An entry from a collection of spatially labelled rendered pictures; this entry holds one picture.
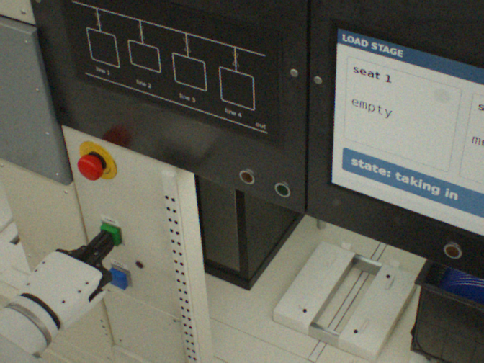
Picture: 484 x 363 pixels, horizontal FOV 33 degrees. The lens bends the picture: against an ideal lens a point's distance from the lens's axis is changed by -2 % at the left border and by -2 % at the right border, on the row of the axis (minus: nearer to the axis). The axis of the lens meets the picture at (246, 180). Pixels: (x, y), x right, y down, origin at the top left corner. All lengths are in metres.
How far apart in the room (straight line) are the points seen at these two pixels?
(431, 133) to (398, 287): 0.78
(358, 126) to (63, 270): 0.54
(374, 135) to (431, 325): 0.57
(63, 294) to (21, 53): 0.34
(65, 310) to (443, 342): 0.62
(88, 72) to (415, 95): 0.45
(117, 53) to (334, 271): 0.76
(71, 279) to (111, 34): 0.39
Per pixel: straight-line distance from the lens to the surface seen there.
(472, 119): 0.85
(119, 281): 1.39
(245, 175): 1.05
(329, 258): 1.66
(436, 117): 0.87
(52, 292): 1.23
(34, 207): 1.42
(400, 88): 0.86
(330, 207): 1.01
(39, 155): 1.30
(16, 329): 1.19
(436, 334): 1.43
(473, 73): 0.82
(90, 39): 1.07
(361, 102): 0.89
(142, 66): 1.04
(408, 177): 0.93
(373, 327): 1.57
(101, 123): 1.16
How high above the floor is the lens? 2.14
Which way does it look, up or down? 42 degrees down
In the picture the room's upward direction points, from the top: 3 degrees counter-clockwise
